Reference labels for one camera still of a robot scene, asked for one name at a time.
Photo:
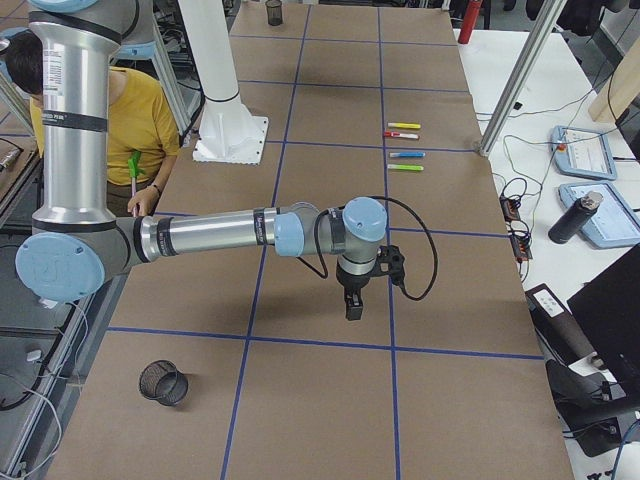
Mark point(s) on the teach pendant blue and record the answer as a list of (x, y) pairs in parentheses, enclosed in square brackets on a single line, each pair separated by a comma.
[(582, 153), (614, 224)]

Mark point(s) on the black mesh cup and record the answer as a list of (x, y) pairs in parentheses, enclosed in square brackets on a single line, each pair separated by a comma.
[(274, 12), (163, 382)]

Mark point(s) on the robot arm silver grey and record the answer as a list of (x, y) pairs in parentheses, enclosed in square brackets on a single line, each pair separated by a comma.
[(77, 244)]

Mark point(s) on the teach pendant near blue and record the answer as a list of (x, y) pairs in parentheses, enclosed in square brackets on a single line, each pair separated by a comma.
[(614, 224)]

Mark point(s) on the aluminium frame post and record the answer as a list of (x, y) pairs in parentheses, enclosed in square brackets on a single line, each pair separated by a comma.
[(532, 48)]

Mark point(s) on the white camera stand post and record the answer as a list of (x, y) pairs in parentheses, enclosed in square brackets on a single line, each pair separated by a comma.
[(228, 132)]

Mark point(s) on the yellow highlighter pen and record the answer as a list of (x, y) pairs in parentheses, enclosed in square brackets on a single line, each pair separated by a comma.
[(404, 125)]

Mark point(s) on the black monitor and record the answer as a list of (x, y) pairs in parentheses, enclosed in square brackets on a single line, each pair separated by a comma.
[(607, 311)]

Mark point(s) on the teach pendant far blue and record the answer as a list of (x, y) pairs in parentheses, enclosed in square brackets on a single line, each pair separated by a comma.
[(582, 153)]

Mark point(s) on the black power strip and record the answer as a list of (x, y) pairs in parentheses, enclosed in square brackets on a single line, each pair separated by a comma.
[(519, 232)]

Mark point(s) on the red bottle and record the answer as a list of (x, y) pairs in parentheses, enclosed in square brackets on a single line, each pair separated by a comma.
[(469, 21)]

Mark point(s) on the person in yellow shirt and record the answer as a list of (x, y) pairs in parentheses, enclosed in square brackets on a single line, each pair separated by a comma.
[(143, 138)]

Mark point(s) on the black mesh cup right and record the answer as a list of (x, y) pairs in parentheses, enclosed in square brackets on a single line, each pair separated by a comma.
[(163, 382)]

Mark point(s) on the black mesh cup left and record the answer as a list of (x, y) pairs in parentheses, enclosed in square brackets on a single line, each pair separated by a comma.
[(274, 12)]

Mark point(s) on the green highlighter pen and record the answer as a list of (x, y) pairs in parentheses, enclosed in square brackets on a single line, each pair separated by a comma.
[(405, 167)]

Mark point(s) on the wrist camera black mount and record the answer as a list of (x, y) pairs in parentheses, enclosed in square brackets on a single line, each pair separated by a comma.
[(390, 262)]

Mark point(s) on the blue highlighter pen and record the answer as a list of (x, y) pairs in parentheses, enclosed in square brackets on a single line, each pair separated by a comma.
[(407, 154)]

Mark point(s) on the red white whiteboard marker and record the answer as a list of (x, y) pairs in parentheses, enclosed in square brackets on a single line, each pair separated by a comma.
[(403, 135)]

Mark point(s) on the black water bottle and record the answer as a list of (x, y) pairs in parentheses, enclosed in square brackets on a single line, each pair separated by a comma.
[(580, 212)]

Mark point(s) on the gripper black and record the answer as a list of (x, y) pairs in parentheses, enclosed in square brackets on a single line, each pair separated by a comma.
[(351, 282)]

